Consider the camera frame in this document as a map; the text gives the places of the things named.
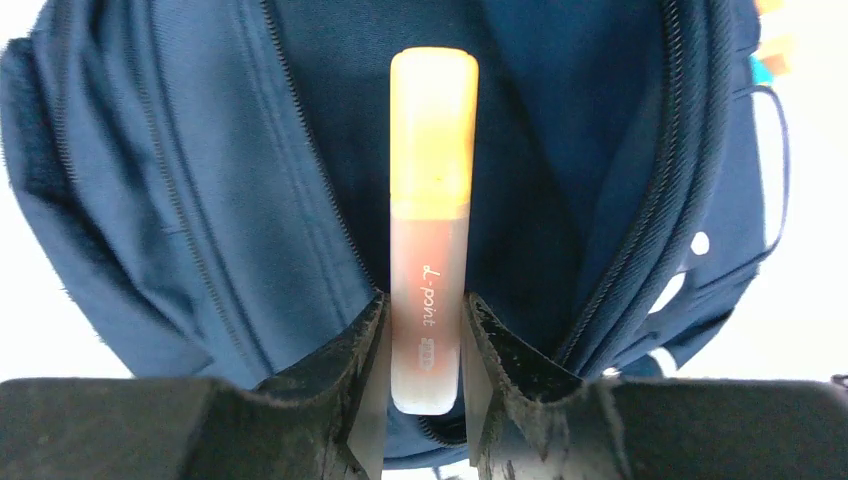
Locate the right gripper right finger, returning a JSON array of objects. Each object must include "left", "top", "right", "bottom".
[{"left": 462, "top": 294, "right": 847, "bottom": 479}]

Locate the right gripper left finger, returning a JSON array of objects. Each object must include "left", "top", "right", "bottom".
[{"left": 1, "top": 294, "right": 391, "bottom": 479}]

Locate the navy blue student backpack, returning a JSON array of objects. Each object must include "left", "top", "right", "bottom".
[{"left": 1, "top": 1, "right": 790, "bottom": 472}]

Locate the teal toy block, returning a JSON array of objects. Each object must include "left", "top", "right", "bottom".
[{"left": 749, "top": 56, "right": 774, "bottom": 87}]

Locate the long tan wooden block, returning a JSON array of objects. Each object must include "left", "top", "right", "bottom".
[{"left": 755, "top": 34, "right": 796, "bottom": 76}]

